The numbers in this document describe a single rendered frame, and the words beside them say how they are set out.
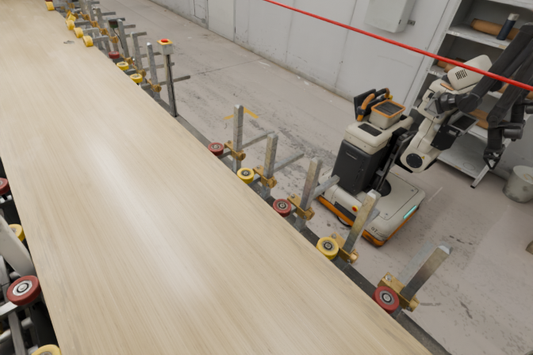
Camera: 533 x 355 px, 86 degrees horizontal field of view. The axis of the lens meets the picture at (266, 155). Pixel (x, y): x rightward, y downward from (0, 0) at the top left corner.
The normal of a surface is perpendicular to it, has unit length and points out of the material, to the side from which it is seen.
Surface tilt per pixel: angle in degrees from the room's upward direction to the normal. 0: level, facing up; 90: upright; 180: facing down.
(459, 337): 0
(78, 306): 0
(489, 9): 90
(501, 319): 0
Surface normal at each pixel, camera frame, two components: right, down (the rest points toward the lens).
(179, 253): 0.09, -0.77
